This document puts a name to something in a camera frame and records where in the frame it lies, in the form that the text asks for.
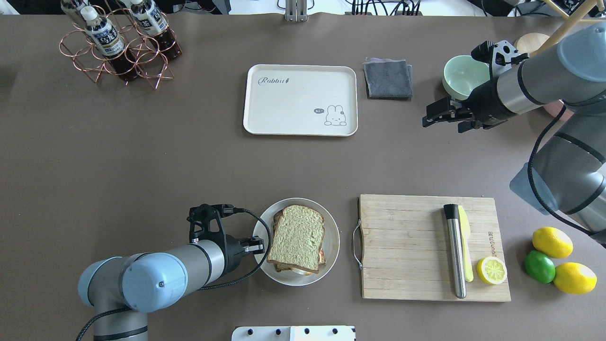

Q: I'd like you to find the green lime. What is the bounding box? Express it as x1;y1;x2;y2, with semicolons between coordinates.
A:
524;250;556;284

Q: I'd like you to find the pink bowl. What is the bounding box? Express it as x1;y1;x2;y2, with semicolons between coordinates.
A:
543;100;574;122

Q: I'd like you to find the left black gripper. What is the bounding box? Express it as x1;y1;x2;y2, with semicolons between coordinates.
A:
219;234;266;276

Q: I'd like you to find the half lemon slice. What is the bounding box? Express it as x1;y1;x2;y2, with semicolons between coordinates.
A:
477;256;508;285

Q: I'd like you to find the yellow plastic knife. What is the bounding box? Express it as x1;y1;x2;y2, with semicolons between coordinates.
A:
457;205;474;282

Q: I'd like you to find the yellow lemon near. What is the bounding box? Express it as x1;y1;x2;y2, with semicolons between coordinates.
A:
553;262;597;295

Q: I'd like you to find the tea bottle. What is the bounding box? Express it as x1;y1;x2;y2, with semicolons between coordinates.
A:
60;0;89;29
130;0;182;61
80;6;138;82

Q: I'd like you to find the aluminium frame post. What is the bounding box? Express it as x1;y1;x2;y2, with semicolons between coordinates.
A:
285;0;308;22

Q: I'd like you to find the mint green bowl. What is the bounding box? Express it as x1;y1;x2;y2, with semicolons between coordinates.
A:
442;55;490;101

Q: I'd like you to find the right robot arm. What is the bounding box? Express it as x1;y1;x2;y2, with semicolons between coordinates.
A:
422;21;606;245

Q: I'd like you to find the white round plate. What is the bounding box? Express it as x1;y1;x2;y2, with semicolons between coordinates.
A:
260;197;340;287

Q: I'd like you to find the bread slice top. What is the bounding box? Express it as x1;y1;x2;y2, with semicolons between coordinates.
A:
267;205;325;273

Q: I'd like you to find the grey folded cloth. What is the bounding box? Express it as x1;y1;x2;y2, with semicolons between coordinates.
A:
363;58;414;100

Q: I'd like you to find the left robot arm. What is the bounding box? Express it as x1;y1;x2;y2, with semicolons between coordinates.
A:
77;236;271;341

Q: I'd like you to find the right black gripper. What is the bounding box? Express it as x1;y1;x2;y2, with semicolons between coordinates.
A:
422;78;517;133

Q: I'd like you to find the wooden cutting board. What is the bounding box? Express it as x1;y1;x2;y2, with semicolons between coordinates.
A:
359;194;505;301

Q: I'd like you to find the wooden mug tree stand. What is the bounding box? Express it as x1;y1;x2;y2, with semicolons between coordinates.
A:
514;0;605;57

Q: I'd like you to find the steel cylinder tool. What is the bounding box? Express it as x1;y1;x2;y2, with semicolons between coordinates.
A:
443;204;467;299

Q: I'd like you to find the copper wire bottle rack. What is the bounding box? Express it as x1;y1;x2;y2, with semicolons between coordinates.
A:
59;0;176;88

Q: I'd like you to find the cream rabbit tray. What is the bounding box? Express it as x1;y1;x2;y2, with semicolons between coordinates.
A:
243;64;358;136

